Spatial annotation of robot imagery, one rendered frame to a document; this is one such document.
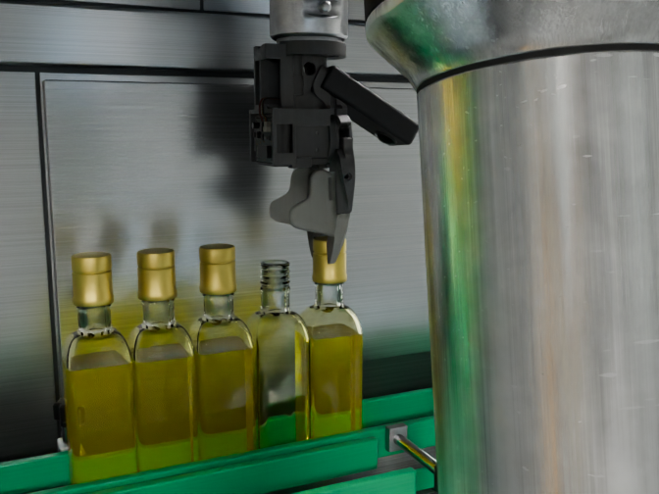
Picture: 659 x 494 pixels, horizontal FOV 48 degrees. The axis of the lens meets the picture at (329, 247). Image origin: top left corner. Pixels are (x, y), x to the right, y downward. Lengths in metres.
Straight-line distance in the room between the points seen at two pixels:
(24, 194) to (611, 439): 0.70
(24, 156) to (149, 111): 0.14
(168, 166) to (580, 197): 0.65
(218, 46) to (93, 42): 0.13
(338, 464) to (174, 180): 0.34
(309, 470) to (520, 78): 0.58
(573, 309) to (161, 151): 0.65
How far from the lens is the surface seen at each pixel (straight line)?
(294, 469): 0.73
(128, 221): 0.81
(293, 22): 0.70
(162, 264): 0.68
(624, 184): 0.20
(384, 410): 0.87
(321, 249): 0.73
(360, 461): 0.76
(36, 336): 0.85
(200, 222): 0.83
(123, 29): 0.82
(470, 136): 0.21
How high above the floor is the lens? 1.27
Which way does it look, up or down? 9 degrees down
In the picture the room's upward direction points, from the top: straight up
